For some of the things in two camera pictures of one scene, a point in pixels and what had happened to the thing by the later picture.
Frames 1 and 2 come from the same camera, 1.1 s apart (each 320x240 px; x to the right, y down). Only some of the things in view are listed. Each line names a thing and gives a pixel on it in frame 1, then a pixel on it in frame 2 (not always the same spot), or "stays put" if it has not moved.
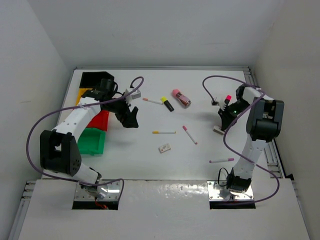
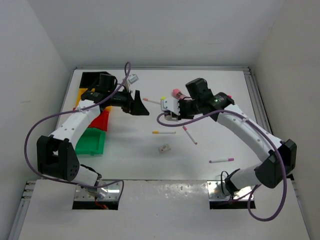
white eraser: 217,129 to 169,117
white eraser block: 164,148 stays put
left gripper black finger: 131,121 to 137,107
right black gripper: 226,120 to 181,115
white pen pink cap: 185,129 stays put
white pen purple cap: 222,160 stays put
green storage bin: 91,141 stays put
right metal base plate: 216,192 stays put
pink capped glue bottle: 185,101 stays put
